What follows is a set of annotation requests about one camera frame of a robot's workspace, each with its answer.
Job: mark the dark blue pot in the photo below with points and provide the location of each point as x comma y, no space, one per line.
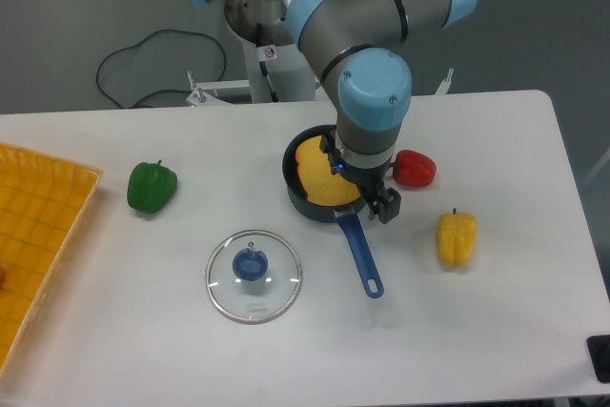
345,216

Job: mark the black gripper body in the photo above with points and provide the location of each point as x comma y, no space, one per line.
366,171

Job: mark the black device at table edge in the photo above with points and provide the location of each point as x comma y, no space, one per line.
598,348

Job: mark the yellow bell pepper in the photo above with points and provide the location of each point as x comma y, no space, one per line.
456,238

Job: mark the red bell pepper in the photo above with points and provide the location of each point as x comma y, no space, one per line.
412,169

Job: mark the yellow food in pot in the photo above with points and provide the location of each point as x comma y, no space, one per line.
314,172

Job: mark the glass pot lid blue knob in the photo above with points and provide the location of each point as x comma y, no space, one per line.
253,277

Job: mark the green bell pepper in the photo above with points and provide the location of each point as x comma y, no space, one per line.
151,187

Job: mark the yellow woven basket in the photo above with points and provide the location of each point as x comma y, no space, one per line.
43,199

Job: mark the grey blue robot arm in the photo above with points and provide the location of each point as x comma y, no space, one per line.
344,47

